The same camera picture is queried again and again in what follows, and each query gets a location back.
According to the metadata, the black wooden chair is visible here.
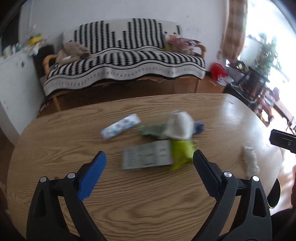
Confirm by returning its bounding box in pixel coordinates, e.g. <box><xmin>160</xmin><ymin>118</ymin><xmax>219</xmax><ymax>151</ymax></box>
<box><xmin>223</xmin><ymin>67</ymin><xmax>269</xmax><ymax>108</ymax></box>

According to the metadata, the grey green paper box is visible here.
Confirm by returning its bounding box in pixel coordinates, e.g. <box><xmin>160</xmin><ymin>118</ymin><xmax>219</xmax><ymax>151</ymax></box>
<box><xmin>121</xmin><ymin>138</ymin><xmax>196</xmax><ymax>171</ymax></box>

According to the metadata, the white cabinet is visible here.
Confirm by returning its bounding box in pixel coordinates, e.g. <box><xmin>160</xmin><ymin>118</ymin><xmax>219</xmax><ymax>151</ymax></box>
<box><xmin>0</xmin><ymin>51</ymin><xmax>45</xmax><ymax>145</ymax></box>

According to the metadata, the pink patterned cushion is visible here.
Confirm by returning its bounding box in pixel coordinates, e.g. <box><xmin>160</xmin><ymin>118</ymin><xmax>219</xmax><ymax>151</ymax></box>
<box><xmin>164</xmin><ymin>34</ymin><xmax>200</xmax><ymax>54</ymax></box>

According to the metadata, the white tissue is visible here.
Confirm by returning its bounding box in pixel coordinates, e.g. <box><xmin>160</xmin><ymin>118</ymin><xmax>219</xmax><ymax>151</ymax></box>
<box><xmin>243</xmin><ymin>146</ymin><xmax>260</xmax><ymax>179</ymax></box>

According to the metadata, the potted green plant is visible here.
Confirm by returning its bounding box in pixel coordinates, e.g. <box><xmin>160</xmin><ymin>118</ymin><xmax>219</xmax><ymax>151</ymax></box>
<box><xmin>252</xmin><ymin>37</ymin><xmax>281</xmax><ymax>77</ymax></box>

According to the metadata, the brown plush toy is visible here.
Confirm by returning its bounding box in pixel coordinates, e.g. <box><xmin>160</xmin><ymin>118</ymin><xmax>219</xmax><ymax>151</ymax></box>
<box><xmin>56</xmin><ymin>41</ymin><xmax>91</xmax><ymax>64</ymax></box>

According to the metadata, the brown checked curtain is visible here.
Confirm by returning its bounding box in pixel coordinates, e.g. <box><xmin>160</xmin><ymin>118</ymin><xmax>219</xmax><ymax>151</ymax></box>
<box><xmin>221</xmin><ymin>0</ymin><xmax>248</xmax><ymax>63</ymax></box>

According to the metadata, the silver blister pill pack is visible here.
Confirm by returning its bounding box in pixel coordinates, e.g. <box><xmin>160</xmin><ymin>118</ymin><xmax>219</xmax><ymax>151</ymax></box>
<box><xmin>101</xmin><ymin>113</ymin><xmax>141</xmax><ymax>140</ymax></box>

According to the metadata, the black white striped sofa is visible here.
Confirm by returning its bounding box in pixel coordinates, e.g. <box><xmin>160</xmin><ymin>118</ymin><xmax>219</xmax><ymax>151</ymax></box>
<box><xmin>43</xmin><ymin>18</ymin><xmax>206</xmax><ymax>108</ymax></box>

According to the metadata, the red bag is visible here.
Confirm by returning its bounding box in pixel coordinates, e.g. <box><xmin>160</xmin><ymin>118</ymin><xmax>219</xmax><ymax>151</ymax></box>
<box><xmin>210</xmin><ymin>63</ymin><xmax>227</xmax><ymax>81</ymax></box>

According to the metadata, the black gold-rimmed trash bin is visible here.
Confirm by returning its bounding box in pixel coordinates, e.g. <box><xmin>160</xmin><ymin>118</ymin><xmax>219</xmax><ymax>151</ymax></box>
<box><xmin>267</xmin><ymin>178</ymin><xmax>281</xmax><ymax>209</ymax></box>

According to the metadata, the blue wrapper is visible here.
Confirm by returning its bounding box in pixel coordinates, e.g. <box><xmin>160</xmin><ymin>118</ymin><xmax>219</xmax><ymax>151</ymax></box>
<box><xmin>193</xmin><ymin>120</ymin><xmax>204</xmax><ymax>135</ymax></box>

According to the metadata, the green snack wrapper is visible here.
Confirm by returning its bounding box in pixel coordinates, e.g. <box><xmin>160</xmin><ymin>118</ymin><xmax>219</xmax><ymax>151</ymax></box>
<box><xmin>139</xmin><ymin>123</ymin><xmax>167</xmax><ymax>140</ymax></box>

